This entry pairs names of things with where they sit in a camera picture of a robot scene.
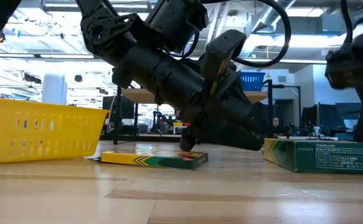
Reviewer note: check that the blue plastic basket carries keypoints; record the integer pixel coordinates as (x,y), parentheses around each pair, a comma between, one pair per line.
(252,81)

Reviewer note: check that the yellow green crayon box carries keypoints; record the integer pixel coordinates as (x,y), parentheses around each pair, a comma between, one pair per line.
(287,155)
(156,161)

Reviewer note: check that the yellow plastic basket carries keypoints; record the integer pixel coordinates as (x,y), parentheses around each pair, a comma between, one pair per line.
(44,107)

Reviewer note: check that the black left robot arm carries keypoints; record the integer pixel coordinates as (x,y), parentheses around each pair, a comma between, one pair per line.
(156,74)

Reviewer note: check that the wooden shelf riser black frame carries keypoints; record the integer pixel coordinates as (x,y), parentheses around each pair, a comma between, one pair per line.
(137,96)

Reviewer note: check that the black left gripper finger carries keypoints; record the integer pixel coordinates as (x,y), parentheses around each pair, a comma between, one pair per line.
(189,138)
(231,137)

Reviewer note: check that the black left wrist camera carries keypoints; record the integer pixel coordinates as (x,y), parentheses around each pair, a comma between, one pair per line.
(221,49)

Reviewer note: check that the person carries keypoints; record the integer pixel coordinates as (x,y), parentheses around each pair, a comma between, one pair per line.
(276,124)
(178,115)

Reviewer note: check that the dark computer monitor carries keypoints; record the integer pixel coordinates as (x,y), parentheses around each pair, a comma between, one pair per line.
(346,110)
(126,109)

